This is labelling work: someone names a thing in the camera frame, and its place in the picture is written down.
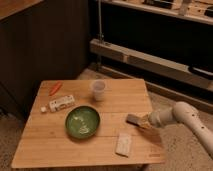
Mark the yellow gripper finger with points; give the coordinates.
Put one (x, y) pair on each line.
(145, 125)
(145, 117)

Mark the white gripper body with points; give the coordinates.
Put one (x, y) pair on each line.
(160, 118)

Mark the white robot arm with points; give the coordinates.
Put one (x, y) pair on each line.
(181, 113)

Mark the clear plastic cup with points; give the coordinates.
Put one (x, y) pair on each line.
(98, 88)

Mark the green bowl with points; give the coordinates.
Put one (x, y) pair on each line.
(82, 122)

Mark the wooden folding table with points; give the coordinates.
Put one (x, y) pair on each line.
(44, 142)

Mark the wooden shelf rack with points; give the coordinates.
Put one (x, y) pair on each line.
(175, 48)

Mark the orange carrot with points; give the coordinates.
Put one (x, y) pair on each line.
(55, 88)

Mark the dark wooden cabinet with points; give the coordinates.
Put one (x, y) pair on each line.
(48, 41)

